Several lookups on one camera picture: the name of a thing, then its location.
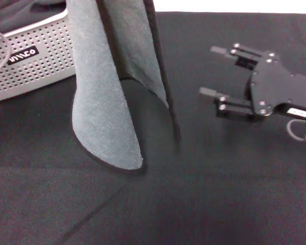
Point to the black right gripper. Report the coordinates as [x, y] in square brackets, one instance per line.
[270, 86]

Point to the grey yellow towel black edging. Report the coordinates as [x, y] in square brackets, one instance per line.
[99, 102]

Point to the black tablecloth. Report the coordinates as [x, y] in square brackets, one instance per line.
[219, 178]

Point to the grey perforated storage box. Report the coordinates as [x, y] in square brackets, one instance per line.
[40, 69]

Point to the dark grey crumpled cloth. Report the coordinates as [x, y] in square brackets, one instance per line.
[15, 15]

